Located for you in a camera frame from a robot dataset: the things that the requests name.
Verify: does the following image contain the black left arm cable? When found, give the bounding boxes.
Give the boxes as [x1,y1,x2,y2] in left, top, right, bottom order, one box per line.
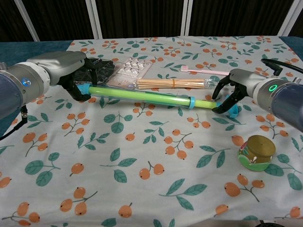
[0,105,29,140]

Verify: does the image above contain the green blue plastic stick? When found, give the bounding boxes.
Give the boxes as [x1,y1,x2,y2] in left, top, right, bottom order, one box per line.
[75,82,242,119]

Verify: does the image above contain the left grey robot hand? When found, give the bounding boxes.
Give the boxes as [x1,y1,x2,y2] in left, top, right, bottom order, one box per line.
[26,51,98,102]

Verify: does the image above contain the clear blister pack of clips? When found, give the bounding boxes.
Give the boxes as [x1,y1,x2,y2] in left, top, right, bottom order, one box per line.
[107,56,153,90]

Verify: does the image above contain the bundle of bamboo sticks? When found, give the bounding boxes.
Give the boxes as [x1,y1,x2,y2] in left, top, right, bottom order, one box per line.
[128,78,220,91]

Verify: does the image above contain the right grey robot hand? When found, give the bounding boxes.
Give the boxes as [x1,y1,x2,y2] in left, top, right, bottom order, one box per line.
[211,68,261,114]

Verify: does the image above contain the blue-grey robot torso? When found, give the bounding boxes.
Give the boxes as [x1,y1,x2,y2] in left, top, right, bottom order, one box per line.
[203,218,303,227]

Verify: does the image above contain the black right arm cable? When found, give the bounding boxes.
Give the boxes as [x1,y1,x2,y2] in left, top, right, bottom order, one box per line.
[260,58,284,77]

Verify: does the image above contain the floral print tablecloth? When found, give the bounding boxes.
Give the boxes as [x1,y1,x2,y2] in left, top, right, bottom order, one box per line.
[0,35,303,227]

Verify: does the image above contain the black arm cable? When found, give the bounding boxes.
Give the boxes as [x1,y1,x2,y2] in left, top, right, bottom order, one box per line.
[0,105,29,140]
[260,58,284,77]

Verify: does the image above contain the white aluminium partition post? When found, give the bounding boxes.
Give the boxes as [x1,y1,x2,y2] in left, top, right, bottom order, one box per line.
[180,0,193,36]
[85,0,103,40]
[14,0,40,42]
[281,0,302,36]

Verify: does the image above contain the black gloves in plastic bag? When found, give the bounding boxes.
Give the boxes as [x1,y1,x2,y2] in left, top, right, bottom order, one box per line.
[84,57,117,84]

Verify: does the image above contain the pink toothbrush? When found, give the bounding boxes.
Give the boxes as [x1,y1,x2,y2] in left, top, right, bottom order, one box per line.
[180,66,231,77]

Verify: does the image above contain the small green jar gold lid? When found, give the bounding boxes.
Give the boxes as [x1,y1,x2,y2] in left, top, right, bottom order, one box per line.
[237,135,277,172]

